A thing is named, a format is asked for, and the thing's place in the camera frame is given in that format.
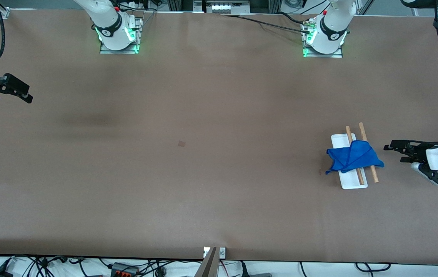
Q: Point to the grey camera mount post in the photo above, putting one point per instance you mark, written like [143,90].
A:
[208,265]

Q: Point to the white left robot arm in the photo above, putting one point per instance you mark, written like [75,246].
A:
[330,27]

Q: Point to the metal table edge bracket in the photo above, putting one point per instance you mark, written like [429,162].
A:
[222,252]

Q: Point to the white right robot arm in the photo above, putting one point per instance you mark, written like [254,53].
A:
[111,23]

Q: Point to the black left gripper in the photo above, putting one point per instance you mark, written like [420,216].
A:
[418,151]

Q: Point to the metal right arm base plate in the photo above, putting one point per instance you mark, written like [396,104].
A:
[139,34]

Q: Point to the blue microfibre towel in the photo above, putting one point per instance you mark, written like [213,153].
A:
[353,157]

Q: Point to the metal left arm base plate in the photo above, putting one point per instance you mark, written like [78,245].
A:
[336,55]

